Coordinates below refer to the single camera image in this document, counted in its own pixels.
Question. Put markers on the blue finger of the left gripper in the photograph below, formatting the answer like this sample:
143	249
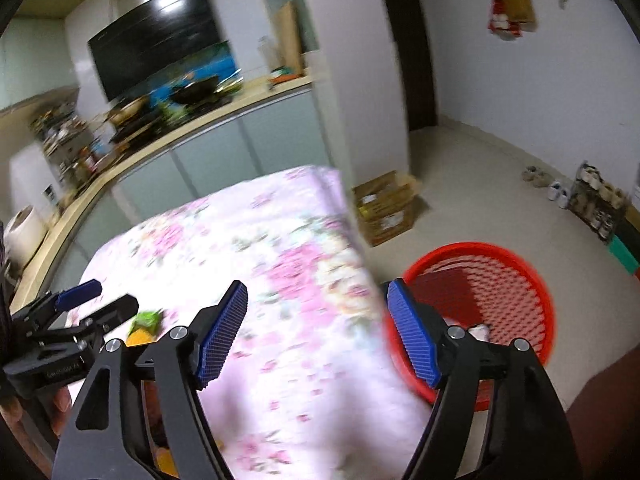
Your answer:
106	319
72	298

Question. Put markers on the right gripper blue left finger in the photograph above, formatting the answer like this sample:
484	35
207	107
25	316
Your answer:
214	330

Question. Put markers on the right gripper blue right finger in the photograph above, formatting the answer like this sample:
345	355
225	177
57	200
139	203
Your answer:
419	327

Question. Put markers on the green snack wrapper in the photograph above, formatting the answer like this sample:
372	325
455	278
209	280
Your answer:
149	321

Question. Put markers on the yellow corrugated sponge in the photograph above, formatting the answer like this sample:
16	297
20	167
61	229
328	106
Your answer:
140	337

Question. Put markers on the white tissue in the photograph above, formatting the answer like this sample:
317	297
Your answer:
480	332

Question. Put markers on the kitchen counter cabinets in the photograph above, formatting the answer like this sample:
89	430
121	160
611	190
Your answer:
261	132

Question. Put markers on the person's left hand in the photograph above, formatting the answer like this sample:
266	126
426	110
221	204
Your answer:
53	408

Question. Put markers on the white rice cooker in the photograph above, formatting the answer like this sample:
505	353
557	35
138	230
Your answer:
23	236

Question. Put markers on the red plastic mesh basket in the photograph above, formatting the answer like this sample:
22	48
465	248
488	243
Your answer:
475	284

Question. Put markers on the pink floral tablecloth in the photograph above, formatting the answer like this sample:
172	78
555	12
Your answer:
308	390

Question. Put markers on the cardboard box on floor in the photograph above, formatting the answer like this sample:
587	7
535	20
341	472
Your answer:
386	206

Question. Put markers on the metal spice rack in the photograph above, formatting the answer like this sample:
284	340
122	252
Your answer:
66	141

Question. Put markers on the beige slippers pair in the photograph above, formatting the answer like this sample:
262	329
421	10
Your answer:
536	177

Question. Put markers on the white sneakers pair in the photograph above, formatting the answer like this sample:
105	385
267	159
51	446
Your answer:
559	194

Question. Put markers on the black shoe rack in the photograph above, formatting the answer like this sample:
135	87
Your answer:
598	203

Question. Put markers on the black wok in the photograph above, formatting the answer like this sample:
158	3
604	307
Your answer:
195	92

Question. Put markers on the stack of shoe boxes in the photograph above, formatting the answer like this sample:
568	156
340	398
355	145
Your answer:
624	245

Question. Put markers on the white plastic bottle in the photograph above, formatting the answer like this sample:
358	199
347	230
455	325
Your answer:
270	53

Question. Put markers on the black range hood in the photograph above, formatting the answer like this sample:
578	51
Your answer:
147	39

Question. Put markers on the wooden cutting board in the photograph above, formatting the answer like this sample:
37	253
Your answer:
289	39

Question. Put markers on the red hanging decoration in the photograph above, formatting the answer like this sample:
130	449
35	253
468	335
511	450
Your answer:
500	24

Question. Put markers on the brown hanging paper bag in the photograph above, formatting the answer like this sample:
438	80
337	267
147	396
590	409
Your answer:
521	12

